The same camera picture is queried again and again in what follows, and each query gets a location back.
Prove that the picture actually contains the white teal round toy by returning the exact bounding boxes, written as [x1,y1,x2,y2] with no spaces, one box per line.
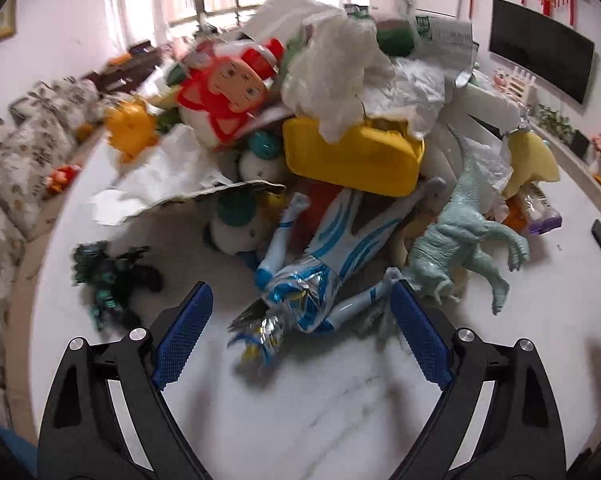
[210,192,271,256]
[239,130,287,182]

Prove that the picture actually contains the small red plush toy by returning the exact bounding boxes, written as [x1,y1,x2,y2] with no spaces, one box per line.
[45,164,84,195]

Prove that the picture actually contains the crumpled clear plastic sheet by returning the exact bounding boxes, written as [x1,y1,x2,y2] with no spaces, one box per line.
[363,57,448,141]

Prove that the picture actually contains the grey-green dinosaur toy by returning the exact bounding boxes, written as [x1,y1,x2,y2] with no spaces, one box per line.
[403,125,531,317]

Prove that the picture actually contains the floral sofa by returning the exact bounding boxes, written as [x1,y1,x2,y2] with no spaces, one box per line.
[0,77,111,426]

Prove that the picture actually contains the torn white cardboard sheet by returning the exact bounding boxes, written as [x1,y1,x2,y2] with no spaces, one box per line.
[88,125,286,226]

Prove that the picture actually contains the white television console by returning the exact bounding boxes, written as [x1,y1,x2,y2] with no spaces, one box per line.
[473,72,601,191]

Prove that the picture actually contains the black television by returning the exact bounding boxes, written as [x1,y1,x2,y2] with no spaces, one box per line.
[489,0,596,106]

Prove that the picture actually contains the yellow foam piece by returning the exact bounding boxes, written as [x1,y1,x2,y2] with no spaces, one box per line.
[503,130,561,198]

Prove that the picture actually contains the dark wooden table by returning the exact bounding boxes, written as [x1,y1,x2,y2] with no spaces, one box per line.
[83,40,164,93]

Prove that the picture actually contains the yellow plastic box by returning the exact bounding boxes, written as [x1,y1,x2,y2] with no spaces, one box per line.
[282,115,425,198]

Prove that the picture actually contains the white foam board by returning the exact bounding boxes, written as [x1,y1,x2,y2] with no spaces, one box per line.
[450,82,522,137]

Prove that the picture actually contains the orange snack packet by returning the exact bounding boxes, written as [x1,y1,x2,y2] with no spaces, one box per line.
[503,194,528,233]

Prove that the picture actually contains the white peg rack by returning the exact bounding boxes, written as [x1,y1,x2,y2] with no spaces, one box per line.
[495,66,537,111]

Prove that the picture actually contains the red white cartoon toy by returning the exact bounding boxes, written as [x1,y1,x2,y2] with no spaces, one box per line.
[175,37,287,148]

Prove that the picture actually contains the printed paper packet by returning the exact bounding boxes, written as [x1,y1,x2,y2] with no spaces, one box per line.
[415,15,481,68]

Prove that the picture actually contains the small green potted plant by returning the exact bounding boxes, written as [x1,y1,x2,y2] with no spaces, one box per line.
[536,105,576,143]

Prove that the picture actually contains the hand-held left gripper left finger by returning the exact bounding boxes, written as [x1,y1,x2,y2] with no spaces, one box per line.
[38,281,215,480]

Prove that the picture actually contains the blue silver hero action figure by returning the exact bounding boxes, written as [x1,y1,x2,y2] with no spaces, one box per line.
[227,176,451,365]

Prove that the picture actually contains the white crumpled plastic bag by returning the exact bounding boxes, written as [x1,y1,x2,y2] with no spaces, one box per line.
[280,0,396,143]

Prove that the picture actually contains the orange sun toy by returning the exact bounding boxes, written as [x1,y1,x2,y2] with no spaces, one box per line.
[104,100,160,163]

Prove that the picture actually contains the black green robot toy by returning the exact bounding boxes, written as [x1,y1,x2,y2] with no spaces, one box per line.
[72,241,164,331]

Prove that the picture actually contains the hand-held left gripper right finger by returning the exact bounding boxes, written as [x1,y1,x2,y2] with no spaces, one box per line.
[389,280,567,480]

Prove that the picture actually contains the purple snack packet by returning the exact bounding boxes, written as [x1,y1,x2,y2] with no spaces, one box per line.
[523,185,563,236]

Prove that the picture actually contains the small black screen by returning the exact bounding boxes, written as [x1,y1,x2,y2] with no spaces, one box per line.
[570,130,591,161]

